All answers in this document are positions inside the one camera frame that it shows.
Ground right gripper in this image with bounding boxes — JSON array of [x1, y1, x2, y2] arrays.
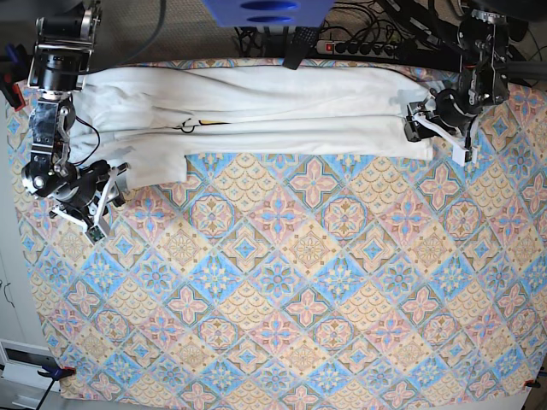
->
[[50, 160, 129, 244]]

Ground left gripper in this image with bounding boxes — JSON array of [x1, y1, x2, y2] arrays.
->
[[404, 98, 478, 166]]

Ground white printed T-shirt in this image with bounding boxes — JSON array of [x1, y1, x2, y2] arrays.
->
[[69, 66, 433, 189]]

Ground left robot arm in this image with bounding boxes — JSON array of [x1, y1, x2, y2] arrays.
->
[[404, 5, 509, 166]]

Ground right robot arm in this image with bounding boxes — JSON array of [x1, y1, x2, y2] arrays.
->
[[21, 1, 128, 244]]

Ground red blue clamp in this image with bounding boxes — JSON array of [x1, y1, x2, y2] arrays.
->
[[1, 44, 30, 112]]

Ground patterned tablecloth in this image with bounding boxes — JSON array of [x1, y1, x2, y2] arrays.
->
[[6, 85, 546, 409]]

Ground white cabinet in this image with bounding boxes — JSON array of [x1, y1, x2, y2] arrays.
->
[[1, 100, 52, 398]]

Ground orange clamp right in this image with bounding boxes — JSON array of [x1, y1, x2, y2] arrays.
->
[[525, 380, 541, 388]]

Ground black power strip red switch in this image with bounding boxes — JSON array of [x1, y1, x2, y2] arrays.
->
[[315, 40, 399, 59]]

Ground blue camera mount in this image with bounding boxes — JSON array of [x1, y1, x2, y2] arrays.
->
[[203, 0, 334, 27]]

